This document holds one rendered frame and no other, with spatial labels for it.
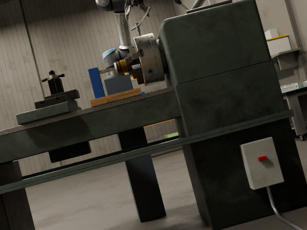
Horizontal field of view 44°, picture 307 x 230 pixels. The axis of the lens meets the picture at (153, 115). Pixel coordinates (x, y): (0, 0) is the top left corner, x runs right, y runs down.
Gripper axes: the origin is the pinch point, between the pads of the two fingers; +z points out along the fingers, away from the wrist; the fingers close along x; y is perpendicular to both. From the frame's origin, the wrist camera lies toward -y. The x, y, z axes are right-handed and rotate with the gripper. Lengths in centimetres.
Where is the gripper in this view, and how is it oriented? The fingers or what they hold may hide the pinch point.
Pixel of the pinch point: (137, 19)
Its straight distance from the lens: 244.5
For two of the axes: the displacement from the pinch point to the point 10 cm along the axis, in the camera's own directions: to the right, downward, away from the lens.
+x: 8.9, -2.6, 3.7
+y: 3.8, -0.3, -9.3
